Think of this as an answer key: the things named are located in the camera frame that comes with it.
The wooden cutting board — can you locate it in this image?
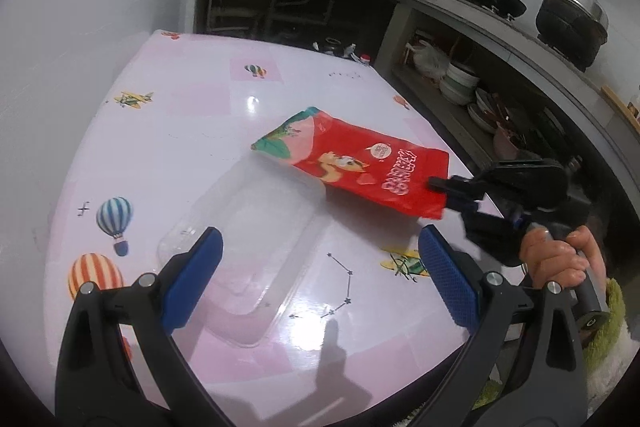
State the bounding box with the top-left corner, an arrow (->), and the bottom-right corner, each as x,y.
601,86 -> 640,124

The person's right hand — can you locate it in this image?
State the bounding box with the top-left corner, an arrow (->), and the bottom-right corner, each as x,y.
519,226 -> 597,292

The dark ceramic jar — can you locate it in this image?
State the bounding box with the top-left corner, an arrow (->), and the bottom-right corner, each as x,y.
312,38 -> 346,56

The white plastic bag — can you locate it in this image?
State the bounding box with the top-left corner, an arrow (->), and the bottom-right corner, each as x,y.
407,39 -> 451,80

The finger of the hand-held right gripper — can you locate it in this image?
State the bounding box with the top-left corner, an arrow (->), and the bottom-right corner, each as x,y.
426,174 -> 488,204
460,202 -> 527,267

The clear plastic container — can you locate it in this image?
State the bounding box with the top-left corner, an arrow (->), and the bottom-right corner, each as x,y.
156,167 -> 326,348

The stack of white bowls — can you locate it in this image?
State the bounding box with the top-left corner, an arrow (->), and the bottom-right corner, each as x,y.
440,62 -> 481,106

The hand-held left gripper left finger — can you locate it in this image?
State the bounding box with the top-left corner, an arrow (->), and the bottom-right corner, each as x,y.
55,227 -> 224,427

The red snack bag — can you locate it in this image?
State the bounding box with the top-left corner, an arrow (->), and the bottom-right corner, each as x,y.
250,106 -> 451,222

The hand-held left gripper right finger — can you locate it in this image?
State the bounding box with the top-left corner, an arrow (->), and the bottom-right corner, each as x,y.
418,224 -> 586,427

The stack of plates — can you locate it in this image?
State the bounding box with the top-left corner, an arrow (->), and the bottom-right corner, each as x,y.
467,89 -> 506,132

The brown basin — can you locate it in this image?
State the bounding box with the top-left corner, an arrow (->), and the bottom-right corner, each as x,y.
492,124 -> 526,160

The black cooking pot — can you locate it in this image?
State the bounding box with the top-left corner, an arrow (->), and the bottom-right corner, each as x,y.
536,0 -> 609,72

